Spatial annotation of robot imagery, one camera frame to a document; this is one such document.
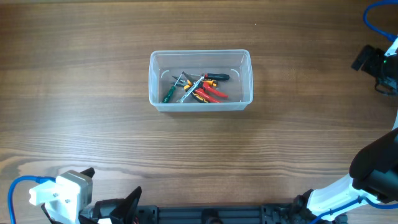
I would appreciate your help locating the orange black pliers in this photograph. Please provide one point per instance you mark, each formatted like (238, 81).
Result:
(206, 85)

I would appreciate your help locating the clear plastic container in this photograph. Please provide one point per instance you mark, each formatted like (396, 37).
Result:
(164, 64)

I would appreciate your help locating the silver combination wrench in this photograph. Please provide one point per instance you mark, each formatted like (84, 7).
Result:
(190, 90)

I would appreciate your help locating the green handled screwdriver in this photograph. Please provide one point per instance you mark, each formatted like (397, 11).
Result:
(170, 93)

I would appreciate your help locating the red black screwdriver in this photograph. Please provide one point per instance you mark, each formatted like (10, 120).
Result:
(214, 76)

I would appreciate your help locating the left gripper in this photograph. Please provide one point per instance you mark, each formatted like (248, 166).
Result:
(124, 213)

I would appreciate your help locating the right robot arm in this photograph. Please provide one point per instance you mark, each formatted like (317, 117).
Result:
(372, 176)

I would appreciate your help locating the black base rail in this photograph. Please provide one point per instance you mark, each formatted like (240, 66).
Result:
(263, 214)

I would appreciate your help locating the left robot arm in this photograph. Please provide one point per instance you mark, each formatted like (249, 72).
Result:
(73, 198)

